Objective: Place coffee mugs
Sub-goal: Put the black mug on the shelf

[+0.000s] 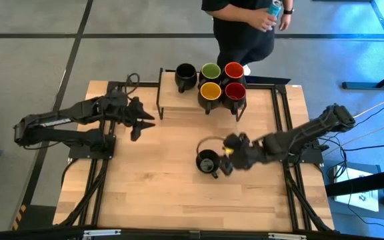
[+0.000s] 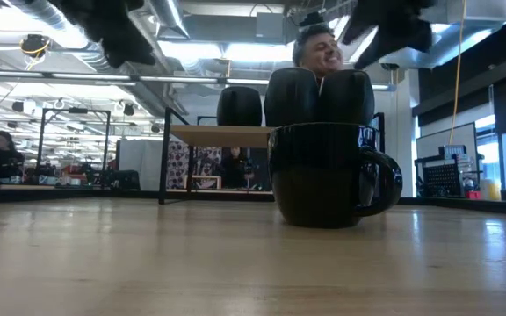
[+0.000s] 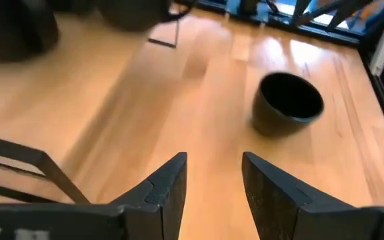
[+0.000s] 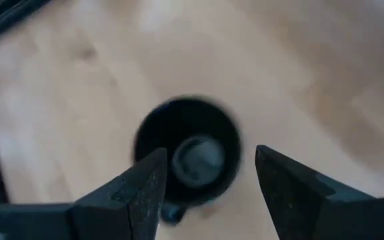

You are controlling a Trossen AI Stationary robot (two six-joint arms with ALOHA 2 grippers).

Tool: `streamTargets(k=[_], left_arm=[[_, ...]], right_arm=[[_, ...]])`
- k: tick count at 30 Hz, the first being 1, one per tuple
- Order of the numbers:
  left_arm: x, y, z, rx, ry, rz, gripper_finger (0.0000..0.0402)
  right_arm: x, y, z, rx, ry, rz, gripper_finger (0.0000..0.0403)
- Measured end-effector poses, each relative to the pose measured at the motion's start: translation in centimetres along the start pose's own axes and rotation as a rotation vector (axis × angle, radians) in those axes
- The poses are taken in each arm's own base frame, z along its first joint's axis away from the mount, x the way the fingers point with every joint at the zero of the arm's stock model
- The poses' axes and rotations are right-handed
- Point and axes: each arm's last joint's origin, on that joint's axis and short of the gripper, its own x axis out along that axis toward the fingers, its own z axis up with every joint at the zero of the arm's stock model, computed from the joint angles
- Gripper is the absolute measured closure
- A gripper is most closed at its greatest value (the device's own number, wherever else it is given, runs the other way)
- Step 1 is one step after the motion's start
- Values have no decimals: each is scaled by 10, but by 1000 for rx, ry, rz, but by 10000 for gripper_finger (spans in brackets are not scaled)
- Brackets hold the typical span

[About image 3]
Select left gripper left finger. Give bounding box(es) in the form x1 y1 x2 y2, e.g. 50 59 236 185
0 151 189 240

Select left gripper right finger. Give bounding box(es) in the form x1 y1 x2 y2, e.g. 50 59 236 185
241 151 384 240

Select black tapered cup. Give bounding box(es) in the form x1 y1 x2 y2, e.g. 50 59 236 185
251 71 325 137

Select large black pot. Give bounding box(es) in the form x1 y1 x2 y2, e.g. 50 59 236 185
0 0 60 63

